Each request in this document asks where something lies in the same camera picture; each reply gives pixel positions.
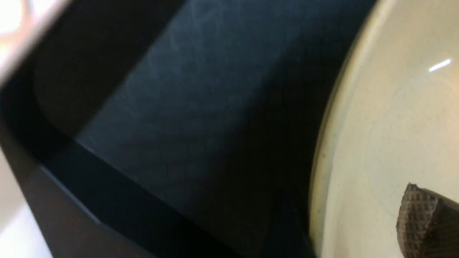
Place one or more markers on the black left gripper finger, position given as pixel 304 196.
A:
pixel 427 224

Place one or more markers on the beige noodle bowl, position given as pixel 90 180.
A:
pixel 392 119

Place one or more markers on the black serving tray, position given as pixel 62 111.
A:
pixel 176 128

